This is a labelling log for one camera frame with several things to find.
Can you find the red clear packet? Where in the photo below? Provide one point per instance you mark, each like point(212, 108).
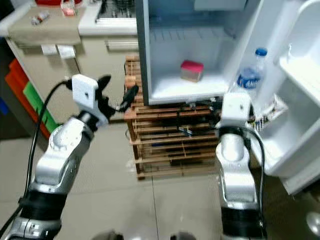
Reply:
point(68, 9)

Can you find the steel gas hob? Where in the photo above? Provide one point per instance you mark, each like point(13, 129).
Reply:
point(115, 12)

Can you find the pink-lidded clear box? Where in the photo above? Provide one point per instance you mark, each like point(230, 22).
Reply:
point(192, 71)

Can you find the grey robot right leg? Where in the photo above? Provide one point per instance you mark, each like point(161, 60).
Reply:
point(183, 236)

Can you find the beige white-topped counter cabinet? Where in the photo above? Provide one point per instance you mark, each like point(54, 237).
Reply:
point(55, 75)

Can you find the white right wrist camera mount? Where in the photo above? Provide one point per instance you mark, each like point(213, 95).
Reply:
point(236, 107)

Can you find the beige cloth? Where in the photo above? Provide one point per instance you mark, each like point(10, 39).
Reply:
point(45, 35)

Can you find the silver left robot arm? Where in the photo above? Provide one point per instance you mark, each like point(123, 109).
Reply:
point(65, 155)

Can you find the orange bin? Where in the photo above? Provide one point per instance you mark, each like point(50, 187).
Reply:
point(14, 82)

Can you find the small grey white fridge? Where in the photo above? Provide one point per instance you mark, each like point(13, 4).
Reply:
point(180, 45)

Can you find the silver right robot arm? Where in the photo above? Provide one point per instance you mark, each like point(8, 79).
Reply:
point(232, 165)

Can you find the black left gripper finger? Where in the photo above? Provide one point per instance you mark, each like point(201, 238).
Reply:
point(130, 97)
point(105, 85)

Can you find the blue-capped clear water bottle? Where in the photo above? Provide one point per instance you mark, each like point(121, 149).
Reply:
point(250, 77)

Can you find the small bottle with label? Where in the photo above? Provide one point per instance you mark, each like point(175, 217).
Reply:
point(40, 18)

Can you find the white paper tag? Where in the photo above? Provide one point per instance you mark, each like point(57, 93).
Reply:
point(67, 51)
point(50, 50)

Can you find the green bin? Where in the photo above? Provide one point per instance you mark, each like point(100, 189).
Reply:
point(32, 97)

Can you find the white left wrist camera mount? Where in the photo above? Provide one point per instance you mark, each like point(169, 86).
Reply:
point(86, 92)

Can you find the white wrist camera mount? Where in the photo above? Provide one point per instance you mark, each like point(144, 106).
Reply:
point(86, 92)
point(236, 107)

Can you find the checkered snack packet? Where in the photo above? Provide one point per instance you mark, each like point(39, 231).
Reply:
point(272, 112)

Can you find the red bowl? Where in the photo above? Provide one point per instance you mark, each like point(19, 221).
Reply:
point(50, 2)

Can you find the wooden slatted rack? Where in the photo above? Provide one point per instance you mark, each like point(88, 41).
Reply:
point(170, 145)

